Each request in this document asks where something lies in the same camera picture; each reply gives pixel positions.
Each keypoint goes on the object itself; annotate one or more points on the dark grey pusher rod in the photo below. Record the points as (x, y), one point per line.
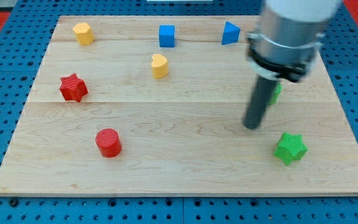
(259, 101)

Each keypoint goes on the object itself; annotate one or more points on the blue triangle block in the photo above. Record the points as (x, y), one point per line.
(230, 33)

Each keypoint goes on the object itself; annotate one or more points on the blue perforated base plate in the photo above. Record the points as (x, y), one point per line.
(23, 42)

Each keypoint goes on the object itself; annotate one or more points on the green star block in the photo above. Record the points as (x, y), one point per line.
(290, 147)

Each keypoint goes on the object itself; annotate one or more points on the yellow hexagon block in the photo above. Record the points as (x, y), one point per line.
(83, 33)

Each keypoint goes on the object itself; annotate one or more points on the green block behind rod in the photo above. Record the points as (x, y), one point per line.
(277, 91)

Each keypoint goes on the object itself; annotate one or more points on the red star block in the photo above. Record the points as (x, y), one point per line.
(73, 88)

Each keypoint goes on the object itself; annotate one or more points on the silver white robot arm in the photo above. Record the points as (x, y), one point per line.
(287, 37)

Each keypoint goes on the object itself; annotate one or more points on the blue cube block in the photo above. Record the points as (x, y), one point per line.
(166, 34)

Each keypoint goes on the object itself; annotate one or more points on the yellow heart block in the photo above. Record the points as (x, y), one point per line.
(159, 66)

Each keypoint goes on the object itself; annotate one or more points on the wooden board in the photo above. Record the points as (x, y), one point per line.
(181, 135)

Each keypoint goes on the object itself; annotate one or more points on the red cylinder block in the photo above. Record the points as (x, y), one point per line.
(108, 142)

